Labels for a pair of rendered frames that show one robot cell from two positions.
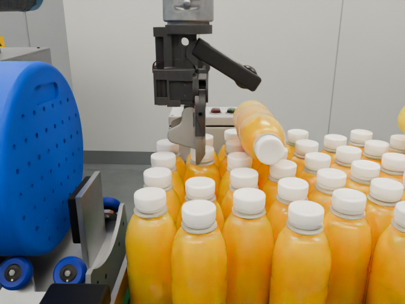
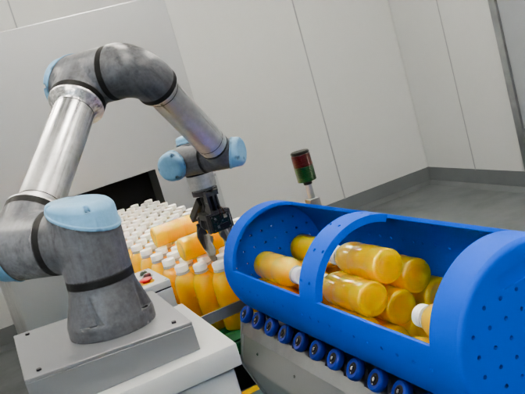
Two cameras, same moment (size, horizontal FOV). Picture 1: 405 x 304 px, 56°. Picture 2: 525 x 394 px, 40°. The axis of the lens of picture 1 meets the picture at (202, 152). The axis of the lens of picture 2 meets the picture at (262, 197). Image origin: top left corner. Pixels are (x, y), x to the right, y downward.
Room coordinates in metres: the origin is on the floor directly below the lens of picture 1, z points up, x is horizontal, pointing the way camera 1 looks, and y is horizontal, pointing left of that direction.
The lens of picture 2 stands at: (1.24, 1.86, 1.57)
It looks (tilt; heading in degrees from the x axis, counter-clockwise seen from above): 10 degrees down; 246
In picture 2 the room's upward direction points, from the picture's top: 16 degrees counter-clockwise
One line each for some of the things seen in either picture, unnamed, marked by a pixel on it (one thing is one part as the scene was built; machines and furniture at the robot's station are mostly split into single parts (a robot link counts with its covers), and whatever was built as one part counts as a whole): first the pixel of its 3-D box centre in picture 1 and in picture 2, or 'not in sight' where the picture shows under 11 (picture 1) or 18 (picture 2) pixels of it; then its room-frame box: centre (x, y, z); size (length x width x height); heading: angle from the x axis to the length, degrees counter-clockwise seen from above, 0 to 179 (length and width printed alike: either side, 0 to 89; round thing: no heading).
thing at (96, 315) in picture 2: not in sight; (105, 299); (1.04, 0.62, 1.25); 0.15 x 0.15 x 0.10
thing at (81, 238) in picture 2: not in sight; (84, 235); (1.04, 0.62, 1.37); 0.13 x 0.12 x 0.14; 134
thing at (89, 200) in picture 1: (88, 218); not in sight; (0.54, 0.18, 0.99); 0.10 x 0.02 x 0.12; 179
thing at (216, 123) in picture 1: (215, 132); (147, 295); (0.82, -0.03, 1.05); 0.20 x 0.10 x 0.10; 89
